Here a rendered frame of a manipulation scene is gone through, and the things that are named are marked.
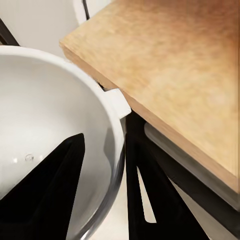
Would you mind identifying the coffee cup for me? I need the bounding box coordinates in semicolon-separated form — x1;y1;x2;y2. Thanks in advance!
0;45;132;240

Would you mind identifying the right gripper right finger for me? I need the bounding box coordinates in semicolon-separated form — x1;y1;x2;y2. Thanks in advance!
125;133;210;240

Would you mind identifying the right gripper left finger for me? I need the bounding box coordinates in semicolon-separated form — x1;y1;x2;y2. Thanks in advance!
0;133;85;240

